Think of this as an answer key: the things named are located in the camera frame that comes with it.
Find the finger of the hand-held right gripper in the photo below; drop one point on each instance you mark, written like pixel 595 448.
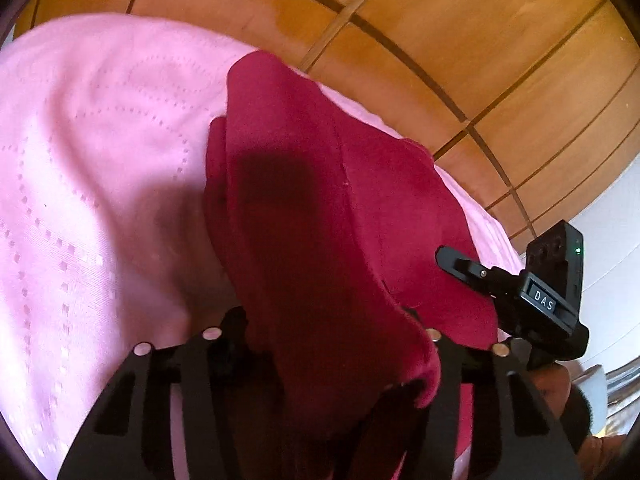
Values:
pixel 462 266

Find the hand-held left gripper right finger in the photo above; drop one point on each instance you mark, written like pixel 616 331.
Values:
pixel 446 390

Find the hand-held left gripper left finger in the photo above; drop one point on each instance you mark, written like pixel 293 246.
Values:
pixel 200 390

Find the maroon fleece garment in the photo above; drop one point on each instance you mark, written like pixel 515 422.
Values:
pixel 340 240

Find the person's right hand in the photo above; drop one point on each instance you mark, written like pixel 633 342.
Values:
pixel 552 387

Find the wooden panelled headboard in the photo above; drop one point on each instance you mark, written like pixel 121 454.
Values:
pixel 450 50

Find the pink patterned bed cover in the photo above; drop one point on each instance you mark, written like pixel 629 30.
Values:
pixel 100 170

